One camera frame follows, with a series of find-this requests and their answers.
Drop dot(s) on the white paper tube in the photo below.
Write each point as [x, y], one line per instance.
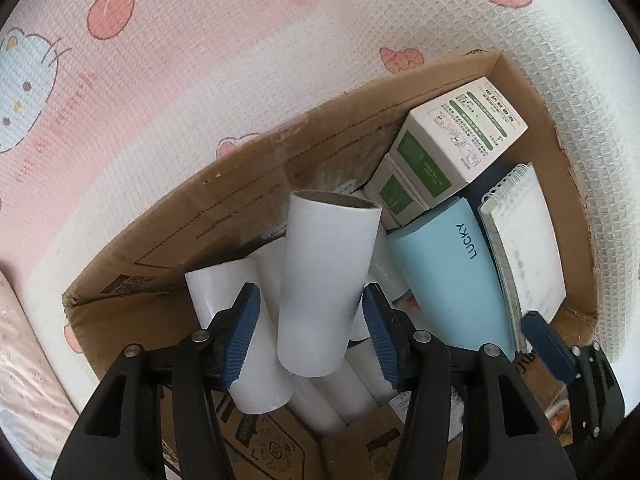
[325, 270]

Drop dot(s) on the pink cartoon print mat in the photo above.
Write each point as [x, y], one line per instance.
[200, 60]

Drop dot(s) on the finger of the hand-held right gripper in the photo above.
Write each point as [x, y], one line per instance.
[547, 345]

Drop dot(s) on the small green white carton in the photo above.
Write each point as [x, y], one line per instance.
[395, 195]

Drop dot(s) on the large green white carton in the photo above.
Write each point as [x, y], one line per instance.
[475, 135]

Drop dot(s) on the pile of white tubes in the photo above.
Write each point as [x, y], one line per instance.
[265, 390]

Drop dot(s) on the white spiral notepad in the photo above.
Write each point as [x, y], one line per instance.
[530, 250]

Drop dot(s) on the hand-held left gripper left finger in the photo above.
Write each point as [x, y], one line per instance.
[242, 335]

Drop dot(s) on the light blue book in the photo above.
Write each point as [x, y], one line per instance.
[450, 280]

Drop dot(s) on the brown cardboard box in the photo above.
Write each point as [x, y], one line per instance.
[225, 210]

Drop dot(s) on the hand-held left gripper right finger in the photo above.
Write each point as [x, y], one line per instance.
[382, 335]

